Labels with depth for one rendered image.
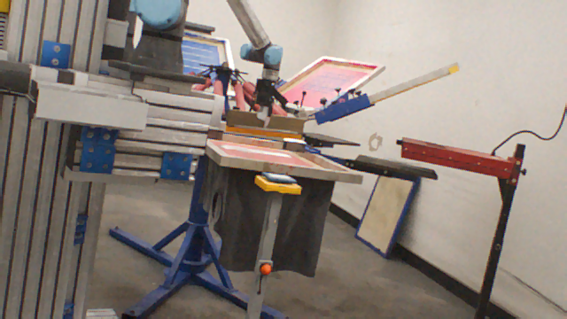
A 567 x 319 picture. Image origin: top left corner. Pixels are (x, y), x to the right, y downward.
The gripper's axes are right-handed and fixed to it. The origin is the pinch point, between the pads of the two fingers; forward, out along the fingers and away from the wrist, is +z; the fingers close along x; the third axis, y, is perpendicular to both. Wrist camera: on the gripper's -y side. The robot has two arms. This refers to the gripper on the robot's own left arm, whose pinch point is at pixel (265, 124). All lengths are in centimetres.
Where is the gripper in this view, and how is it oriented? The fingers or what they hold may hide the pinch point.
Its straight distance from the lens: 264.4
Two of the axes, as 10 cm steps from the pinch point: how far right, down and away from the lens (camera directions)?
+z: -1.9, 9.7, 1.2
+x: 3.2, 1.8, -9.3
